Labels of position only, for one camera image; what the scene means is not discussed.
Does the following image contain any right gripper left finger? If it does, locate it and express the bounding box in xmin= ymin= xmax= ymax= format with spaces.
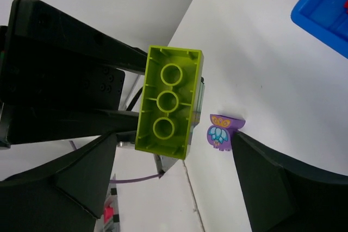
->
xmin=1 ymin=133 xmax=117 ymax=231

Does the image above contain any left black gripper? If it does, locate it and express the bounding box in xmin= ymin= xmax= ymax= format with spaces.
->
xmin=1 ymin=0 xmax=147 ymax=148

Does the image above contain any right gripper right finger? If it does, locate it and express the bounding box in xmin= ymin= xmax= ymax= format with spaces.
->
xmin=232 ymin=132 xmax=347 ymax=231

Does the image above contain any purple paw lego brick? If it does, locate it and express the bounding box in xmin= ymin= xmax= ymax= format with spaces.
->
xmin=207 ymin=126 xmax=232 ymax=151

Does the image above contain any lime long lego brick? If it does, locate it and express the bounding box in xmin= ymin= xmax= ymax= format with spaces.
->
xmin=135 ymin=46 xmax=204 ymax=160

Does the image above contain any blue divided plastic bin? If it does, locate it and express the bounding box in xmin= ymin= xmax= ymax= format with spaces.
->
xmin=290 ymin=0 xmax=347 ymax=58

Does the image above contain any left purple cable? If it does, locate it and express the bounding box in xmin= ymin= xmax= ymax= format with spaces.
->
xmin=67 ymin=140 xmax=165 ymax=184

